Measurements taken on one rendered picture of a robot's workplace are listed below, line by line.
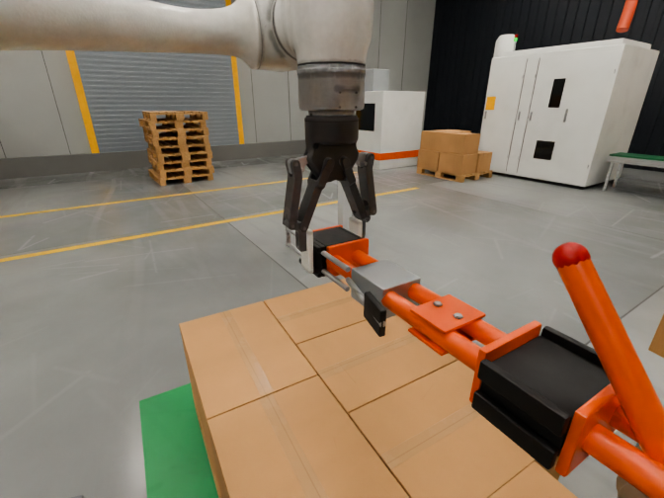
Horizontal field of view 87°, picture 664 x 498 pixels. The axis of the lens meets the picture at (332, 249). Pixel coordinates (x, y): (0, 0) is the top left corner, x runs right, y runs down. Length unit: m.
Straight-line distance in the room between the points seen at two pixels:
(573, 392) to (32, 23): 0.55
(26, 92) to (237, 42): 9.40
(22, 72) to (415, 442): 9.66
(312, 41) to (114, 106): 9.36
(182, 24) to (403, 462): 1.10
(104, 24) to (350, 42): 0.26
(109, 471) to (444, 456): 1.43
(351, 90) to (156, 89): 9.47
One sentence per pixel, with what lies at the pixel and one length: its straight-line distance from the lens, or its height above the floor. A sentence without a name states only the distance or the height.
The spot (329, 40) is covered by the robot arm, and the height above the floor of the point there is 1.53.
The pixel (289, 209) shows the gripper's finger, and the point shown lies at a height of 1.33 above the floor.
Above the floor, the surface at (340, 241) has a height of 1.27.
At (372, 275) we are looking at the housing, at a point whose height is 1.26.
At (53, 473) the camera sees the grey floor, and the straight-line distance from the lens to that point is 2.14.
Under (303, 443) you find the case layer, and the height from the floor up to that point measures 0.54.
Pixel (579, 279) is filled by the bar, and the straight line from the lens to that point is 0.30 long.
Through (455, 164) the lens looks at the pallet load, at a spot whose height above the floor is 0.33.
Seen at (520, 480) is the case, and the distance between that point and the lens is 0.68.
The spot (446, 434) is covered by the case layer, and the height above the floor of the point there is 0.54.
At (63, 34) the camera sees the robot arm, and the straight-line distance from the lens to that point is 0.48.
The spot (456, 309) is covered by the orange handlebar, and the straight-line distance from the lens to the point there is 0.40.
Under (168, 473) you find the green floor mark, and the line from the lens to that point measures 1.91.
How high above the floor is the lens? 1.47
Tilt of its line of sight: 23 degrees down
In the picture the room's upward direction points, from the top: straight up
